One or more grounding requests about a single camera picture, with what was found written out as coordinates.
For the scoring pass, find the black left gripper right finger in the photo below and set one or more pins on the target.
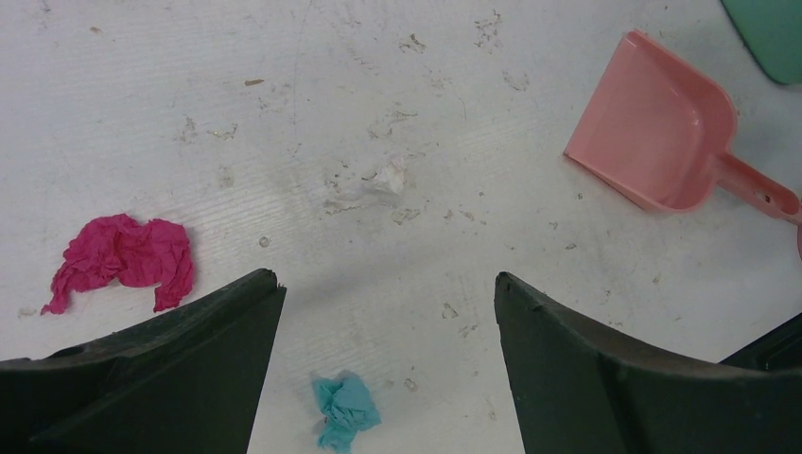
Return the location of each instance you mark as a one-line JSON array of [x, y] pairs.
[[580, 386]]

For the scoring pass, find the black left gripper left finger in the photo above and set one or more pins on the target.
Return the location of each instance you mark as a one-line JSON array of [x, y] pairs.
[[186, 381]]

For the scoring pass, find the white paper scrap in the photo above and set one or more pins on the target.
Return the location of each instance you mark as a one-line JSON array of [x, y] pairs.
[[384, 187]]

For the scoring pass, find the pink plastic dustpan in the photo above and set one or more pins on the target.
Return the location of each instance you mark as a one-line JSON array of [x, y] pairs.
[[660, 132]]

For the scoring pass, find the magenta crumpled paper scrap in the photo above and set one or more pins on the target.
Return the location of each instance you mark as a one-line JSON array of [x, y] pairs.
[[118, 248]]

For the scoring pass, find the teal crumpled paper scrap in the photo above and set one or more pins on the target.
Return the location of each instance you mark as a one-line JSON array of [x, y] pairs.
[[347, 407]]

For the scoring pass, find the green plastic waste bin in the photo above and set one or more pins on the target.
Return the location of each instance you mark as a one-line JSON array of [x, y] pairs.
[[771, 31]]

